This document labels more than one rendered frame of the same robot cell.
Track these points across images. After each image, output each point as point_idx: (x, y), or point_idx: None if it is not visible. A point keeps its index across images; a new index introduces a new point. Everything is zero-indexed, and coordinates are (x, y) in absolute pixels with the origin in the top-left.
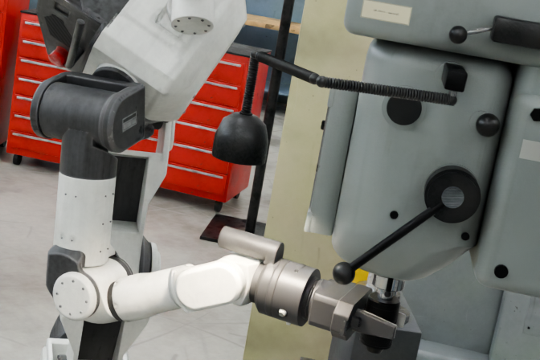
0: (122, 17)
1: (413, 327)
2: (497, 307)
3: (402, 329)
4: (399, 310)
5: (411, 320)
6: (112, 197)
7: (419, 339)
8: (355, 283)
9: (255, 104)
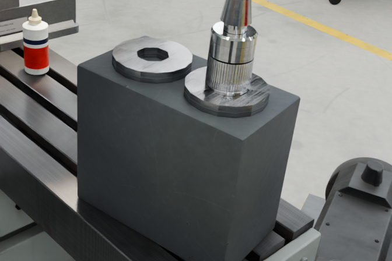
0: None
1: (97, 66)
2: None
3: (102, 55)
4: (138, 62)
5: (119, 77)
6: None
7: (77, 73)
8: (286, 102)
9: None
